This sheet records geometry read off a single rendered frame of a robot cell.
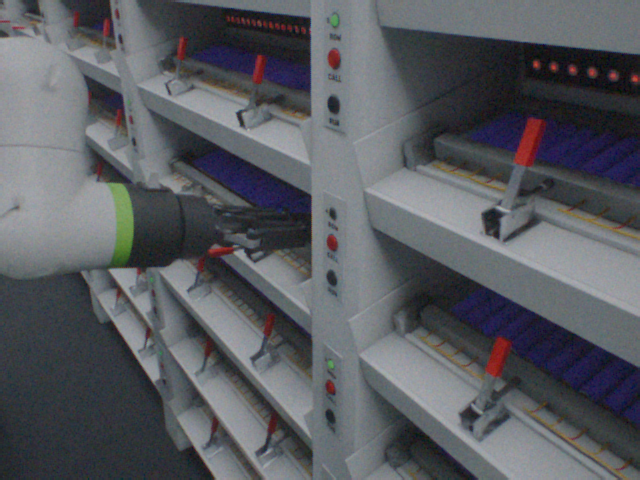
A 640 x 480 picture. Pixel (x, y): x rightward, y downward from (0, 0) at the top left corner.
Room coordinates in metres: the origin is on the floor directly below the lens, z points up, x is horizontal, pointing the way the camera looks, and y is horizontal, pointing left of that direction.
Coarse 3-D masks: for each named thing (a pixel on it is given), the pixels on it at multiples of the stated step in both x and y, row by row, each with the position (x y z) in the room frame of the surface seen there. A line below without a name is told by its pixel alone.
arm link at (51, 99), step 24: (0, 48) 0.60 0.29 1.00; (24, 48) 0.60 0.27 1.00; (48, 48) 0.61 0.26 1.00; (0, 72) 0.58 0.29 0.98; (24, 72) 0.58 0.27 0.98; (48, 72) 0.59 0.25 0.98; (72, 72) 0.61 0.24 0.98; (0, 96) 0.57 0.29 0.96; (24, 96) 0.57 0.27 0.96; (48, 96) 0.58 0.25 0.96; (72, 96) 0.60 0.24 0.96; (0, 120) 0.56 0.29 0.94; (24, 120) 0.56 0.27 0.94; (48, 120) 0.57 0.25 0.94; (72, 120) 0.59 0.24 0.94; (0, 144) 0.55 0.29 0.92; (24, 144) 0.55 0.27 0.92; (48, 144) 0.56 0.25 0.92; (72, 144) 0.58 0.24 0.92
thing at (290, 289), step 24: (192, 144) 1.21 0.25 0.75; (216, 144) 1.24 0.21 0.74; (144, 168) 1.15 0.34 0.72; (168, 168) 1.18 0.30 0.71; (240, 264) 0.83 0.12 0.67; (264, 264) 0.79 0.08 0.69; (288, 264) 0.77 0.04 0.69; (264, 288) 0.77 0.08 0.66; (288, 288) 0.72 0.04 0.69; (288, 312) 0.72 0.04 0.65
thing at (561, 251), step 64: (576, 64) 0.59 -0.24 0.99; (384, 128) 0.58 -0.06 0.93; (448, 128) 0.60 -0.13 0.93; (512, 128) 0.58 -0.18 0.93; (576, 128) 0.56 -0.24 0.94; (384, 192) 0.55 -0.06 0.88; (448, 192) 0.53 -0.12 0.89; (512, 192) 0.45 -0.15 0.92; (576, 192) 0.45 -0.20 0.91; (448, 256) 0.48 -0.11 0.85; (512, 256) 0.42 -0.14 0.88; (576, 256) 0.40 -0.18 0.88; (576, 320) 0.37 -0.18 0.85
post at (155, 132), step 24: (144, 0) 1.18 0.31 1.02; (168, 0) 1.20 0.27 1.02; (144, 24) 1.17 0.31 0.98; (168, 24) 1.20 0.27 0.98; (192, 24) 1.22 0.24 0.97; (144, 48) 1.17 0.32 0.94; (120, 72) 1.23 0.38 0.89; (144, 120) 1.16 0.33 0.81; (168, 120) 1.19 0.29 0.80; (144, 144) 1.16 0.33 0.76; (168, 144) 1.18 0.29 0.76; (168, 312) 1.16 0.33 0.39; (168, 360) 1.16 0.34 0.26; (168, 408) 1.20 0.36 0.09; (168, 432) 1.22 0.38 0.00
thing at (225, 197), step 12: (180, 168) 1.13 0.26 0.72; (192, 168) 1.12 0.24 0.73; (192, 180) 1.09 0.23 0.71; (204, 180) 1.05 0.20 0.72; (216, 192) 1.00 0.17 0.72; (228, 192) 0.98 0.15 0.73; (228, 204) 0.96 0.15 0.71; (240, 204) 0.93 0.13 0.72; (276, 252) 0.79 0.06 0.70; (300, 252) 0.76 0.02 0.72
